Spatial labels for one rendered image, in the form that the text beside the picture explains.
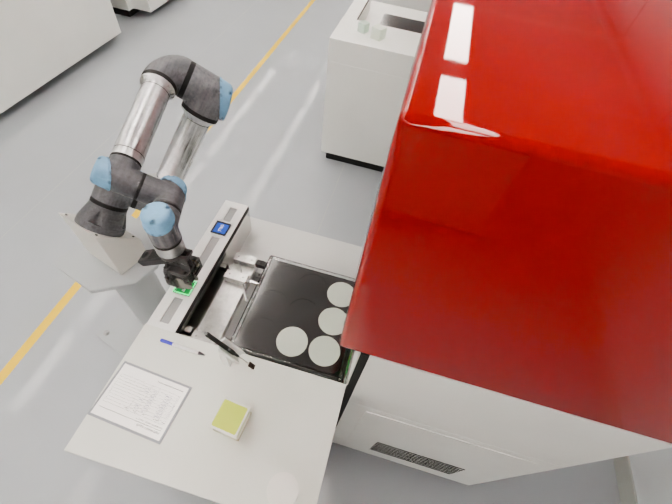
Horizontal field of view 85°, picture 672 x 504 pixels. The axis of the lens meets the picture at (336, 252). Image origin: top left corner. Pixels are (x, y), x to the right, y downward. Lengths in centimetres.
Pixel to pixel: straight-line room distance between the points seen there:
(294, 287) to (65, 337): 155
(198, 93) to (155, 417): 91
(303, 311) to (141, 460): 59
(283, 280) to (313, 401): 45
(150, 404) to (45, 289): 172
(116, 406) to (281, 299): 55
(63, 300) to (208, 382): 166
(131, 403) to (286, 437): 42
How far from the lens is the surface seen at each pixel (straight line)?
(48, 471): 231
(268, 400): 109
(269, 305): 127
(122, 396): 118
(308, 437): 107
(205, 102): 126
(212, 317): 130
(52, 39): 440
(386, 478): 207
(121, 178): 105
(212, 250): 135
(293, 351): 120
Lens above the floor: 202
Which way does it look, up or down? 53 degrees down
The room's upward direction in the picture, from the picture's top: 9 degrees clockwise
